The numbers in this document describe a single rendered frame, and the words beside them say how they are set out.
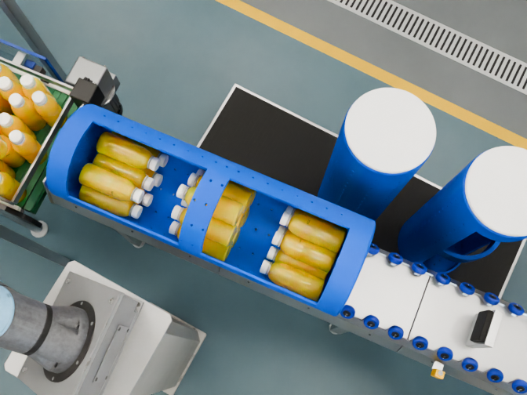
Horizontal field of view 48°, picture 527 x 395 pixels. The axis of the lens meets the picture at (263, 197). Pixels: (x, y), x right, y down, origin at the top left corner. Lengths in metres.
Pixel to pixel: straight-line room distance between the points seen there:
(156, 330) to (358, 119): 0.86
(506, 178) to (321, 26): 1.59
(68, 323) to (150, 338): 0.27
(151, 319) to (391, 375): 1.45
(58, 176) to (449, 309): 1.19
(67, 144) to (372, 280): 0.96
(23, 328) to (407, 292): 1.08
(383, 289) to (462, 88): 1.57
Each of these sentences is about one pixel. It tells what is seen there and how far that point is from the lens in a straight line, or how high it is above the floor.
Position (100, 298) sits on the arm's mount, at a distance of 1.43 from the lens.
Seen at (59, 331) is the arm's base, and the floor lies 1.40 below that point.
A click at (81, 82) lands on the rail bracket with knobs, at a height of 1.00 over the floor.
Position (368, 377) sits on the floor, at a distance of 2.76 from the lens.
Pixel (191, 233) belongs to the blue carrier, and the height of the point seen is 1.19.
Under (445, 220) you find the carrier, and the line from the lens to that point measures 2.05.
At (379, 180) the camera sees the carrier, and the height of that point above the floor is 0.96.
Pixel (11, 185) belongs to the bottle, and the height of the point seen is 1.02.
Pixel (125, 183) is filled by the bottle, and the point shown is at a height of 1.12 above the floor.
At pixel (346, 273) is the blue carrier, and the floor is 1.23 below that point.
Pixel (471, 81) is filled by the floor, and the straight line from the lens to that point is 3.21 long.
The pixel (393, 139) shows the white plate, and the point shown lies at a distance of 1.84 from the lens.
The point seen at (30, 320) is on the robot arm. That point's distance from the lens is 1.36.
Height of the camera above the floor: 2.71
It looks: 75 degrees down
